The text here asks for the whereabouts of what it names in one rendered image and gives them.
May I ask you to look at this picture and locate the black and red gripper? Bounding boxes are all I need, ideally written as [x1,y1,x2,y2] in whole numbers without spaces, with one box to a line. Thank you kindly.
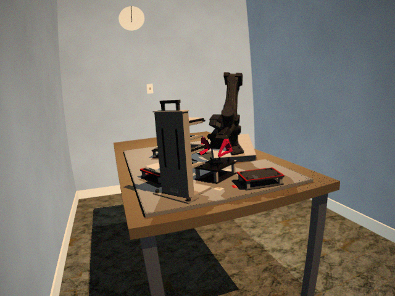
[199,134,233,157]

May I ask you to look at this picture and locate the black rectangular frame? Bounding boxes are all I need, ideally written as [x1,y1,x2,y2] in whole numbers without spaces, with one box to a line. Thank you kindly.
[151,149,159,158]

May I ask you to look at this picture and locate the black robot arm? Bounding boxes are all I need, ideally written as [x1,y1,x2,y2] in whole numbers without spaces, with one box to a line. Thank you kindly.
[209,72,244,155]

